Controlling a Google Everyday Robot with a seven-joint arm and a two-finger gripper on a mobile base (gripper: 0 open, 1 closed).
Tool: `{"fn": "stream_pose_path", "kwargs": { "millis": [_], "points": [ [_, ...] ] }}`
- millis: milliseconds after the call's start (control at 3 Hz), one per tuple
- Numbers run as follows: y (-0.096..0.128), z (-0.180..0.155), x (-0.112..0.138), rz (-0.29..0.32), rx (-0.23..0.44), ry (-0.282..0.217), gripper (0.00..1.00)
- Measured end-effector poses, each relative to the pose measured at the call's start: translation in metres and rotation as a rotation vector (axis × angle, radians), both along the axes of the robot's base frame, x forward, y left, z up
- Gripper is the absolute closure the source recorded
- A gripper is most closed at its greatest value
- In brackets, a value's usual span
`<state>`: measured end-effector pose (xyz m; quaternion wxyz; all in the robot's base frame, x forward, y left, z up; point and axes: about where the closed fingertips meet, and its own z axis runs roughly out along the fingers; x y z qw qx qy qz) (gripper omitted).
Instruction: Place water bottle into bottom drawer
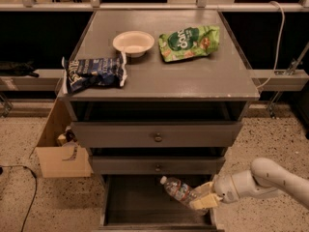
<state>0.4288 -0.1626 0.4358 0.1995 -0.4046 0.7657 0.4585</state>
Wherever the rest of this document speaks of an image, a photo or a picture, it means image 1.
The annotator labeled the grey middle drawer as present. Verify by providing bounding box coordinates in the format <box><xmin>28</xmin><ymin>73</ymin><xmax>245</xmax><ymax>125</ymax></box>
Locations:
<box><xmin>89</xmin><ymin>156</ymin><xmax>225</xmax><ymax>175</ymax></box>

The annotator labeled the grey open bottom drawer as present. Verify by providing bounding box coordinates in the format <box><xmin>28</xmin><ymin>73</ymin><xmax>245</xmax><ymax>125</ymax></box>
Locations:
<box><xmin>98</xmin><ymin>175</ymin><xmax>218</xmax><ymax>232</ymax></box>

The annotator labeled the clear plastic water bottle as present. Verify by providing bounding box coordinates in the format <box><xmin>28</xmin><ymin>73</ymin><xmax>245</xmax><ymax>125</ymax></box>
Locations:
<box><xmin>160</xmin><ymin>176</ymin><xmax>201</xmax><ymax>210</ymax></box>

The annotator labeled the grey top drawer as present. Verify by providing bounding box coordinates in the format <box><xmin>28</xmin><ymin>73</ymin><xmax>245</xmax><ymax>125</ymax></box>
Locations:
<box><xmin>71</xmin><ymin>122</ymin><xmax>242</xmax><ymax>148</ymax></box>

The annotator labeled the grey wooden drawer cabinet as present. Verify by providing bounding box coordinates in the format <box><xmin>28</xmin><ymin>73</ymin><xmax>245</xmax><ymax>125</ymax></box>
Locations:
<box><xmin>57</xmin><ymin>9</ymin><xmax>261</xmax><ymax>232</ymax></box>

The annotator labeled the metal railing frame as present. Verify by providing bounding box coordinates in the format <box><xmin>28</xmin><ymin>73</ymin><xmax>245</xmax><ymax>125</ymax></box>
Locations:
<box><xmin>0</xmin><ymin>0</ymin><xmax>309</xmax><ymax>12</ymax></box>

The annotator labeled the white paper bowl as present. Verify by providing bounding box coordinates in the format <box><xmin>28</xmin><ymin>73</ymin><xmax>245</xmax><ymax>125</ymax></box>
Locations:
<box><xmin>113</xmin><ymin>31</ymin><xmax>155</xmax><ymax>57</ymax></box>

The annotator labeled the blue chip bag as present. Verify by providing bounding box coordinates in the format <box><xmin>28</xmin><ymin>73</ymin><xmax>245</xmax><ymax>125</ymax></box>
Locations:
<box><xmin>62</xmin><ymin>52</ymin><xmax>127</xmax><ymax>94</ymax></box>

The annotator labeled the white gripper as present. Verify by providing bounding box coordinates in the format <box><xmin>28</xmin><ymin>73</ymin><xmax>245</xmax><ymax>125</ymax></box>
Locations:
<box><xmin>189</xmin><ymin>175</ymin><xmax>239</xmax><ymax>210</ymax></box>

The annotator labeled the green snack bag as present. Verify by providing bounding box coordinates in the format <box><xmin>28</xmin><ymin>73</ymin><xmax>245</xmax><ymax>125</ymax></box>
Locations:
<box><xmin>158</xmin><ymin>26</ymin><xmax>220</xmax><ymax>63</ymax></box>

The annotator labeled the black floor cable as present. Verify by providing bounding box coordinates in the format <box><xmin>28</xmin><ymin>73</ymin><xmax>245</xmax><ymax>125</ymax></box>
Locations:
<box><xmin>0</xmin><ymin>164</ymin><xmax>39</xmax><ymax>232</ymax></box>

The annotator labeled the cardboard box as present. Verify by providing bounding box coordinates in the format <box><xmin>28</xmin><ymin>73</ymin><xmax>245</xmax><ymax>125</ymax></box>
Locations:
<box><xmin>35</xmin><ymin>100</ymin><xmax>93</xmax><ymax>178</ymax></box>

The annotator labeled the black object on ledge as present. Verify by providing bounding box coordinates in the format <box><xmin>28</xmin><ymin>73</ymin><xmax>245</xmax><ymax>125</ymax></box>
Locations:
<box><xmin>0</xmin><ymin>61</ymin><xmax>40</xmax><ymax>77</ymax></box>

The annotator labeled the white hanging cable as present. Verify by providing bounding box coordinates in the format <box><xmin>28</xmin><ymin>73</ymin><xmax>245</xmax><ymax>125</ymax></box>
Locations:
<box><xmin>255</xmin><ymin>0</ymin><xmax>286</xmax><ymax>90</ymax></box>

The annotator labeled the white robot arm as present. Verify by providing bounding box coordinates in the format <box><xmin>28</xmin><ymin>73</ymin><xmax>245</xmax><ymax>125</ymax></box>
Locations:
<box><xmin>189</xmin><ymin>158</ymin><xmax>309</xmax><ymax>211</ymax></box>

